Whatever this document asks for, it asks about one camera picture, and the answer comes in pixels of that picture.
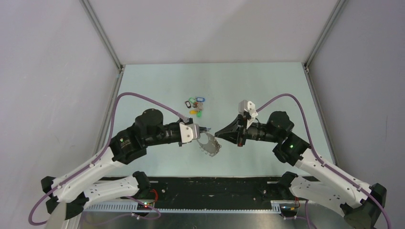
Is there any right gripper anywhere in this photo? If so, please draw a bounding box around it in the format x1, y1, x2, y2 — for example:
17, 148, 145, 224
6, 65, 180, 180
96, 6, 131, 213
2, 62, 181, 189
214, 114, 280, 147

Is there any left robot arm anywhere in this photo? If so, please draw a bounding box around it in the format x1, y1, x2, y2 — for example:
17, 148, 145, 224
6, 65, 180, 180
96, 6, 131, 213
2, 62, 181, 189
41, 109, 209, 219

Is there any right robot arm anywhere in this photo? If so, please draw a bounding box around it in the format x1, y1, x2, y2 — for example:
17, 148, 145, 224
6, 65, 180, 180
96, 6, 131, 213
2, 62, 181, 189
215, 111, 386, 229

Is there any black key tag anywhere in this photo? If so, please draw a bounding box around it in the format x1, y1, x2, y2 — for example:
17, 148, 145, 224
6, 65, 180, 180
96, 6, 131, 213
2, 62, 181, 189
184, 101, 192, 109

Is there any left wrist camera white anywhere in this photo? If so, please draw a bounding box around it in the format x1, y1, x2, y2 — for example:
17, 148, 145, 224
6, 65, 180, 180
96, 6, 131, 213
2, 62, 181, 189
179, 123, 200, 144

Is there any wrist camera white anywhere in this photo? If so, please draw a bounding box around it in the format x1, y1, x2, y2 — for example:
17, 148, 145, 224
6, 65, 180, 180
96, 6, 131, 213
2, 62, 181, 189
179, 123, 200, 144
238, 100, 258, 129

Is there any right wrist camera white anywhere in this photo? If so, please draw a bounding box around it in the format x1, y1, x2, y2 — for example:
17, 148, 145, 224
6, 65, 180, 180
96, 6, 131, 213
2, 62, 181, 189
238, 100, 258, 129

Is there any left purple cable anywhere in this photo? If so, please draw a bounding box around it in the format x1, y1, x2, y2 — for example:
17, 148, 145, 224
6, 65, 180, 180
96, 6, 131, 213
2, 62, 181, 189
28, 92, 192, 226

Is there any purple cable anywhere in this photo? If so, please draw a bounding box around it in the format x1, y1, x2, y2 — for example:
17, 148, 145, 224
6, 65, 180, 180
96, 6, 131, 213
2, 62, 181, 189
256, 93, 392, 229
28, 92, 192, 226

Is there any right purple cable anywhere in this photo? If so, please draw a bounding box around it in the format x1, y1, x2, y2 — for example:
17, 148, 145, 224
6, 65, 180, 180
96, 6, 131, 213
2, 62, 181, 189
256, 93, 392, 229

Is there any white cable duct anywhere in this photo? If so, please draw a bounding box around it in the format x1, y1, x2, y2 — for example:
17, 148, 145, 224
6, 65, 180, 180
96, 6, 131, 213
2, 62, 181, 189
81, 202, 282, 213

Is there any left aluminium corner post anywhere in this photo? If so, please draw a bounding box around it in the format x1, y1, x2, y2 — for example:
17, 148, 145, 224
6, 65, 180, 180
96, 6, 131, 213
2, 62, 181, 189
79, 0, 123, 73

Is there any aluminium corner post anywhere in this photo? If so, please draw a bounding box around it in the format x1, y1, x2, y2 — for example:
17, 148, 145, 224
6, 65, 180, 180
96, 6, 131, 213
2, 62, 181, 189
303, 0, 349, 69
79, 0, 123, 73

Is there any right aluminium corner post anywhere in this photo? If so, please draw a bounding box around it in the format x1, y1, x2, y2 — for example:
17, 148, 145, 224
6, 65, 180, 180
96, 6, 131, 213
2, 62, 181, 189
303, 0, 349, 69

